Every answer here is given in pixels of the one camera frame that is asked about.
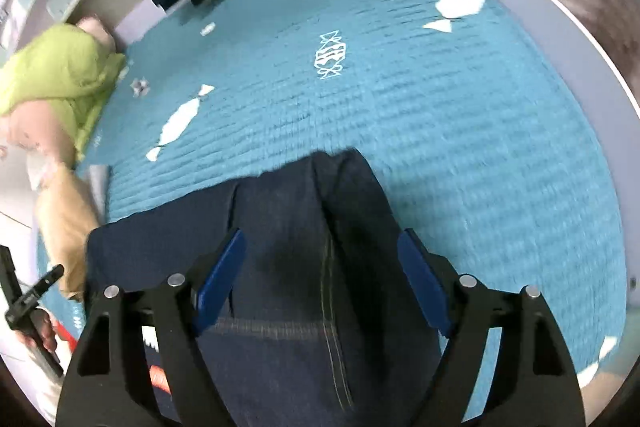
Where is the person's left hand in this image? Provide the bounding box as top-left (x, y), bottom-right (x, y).
top-left (22, 308), bottom-right (59, 354)

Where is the white pillow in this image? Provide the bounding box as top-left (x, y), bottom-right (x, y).
top-left (25, 152), bottom-right (53, 190)

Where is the pink quilt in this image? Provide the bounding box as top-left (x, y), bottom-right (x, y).
top-left (0, 16), bottom-right (118, 170)

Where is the grey folded cloth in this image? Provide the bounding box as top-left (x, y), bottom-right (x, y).
top-left (86, 164), bottom-right (111, 218)

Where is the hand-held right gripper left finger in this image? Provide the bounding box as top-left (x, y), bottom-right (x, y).
top-left (55, 228), bottom-right (247, 427)

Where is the tan folded cloth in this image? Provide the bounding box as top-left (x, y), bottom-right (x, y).
top-left (37, 167), bottom-right (101, 303)

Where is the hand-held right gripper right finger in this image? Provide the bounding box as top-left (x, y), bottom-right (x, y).
top-left (397, 228), bottom-right (587, 427)

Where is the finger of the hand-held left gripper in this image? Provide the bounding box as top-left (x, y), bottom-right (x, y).
top-left (5, 263), bottom-right (66, 329)

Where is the teal quilted bedspread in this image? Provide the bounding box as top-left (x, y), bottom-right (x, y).
top-left (37, 0), bottom-right (628, 427)

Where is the green quilt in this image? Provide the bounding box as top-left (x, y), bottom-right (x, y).
top-left (0, 23), bottom-right (127, 162)

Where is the dark denim jacket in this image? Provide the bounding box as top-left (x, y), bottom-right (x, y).
top-left (87, 149), bottom-right (442, 427)

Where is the white bed frame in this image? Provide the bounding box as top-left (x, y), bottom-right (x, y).
top-left (375, 0), bottom-right (640, 408)

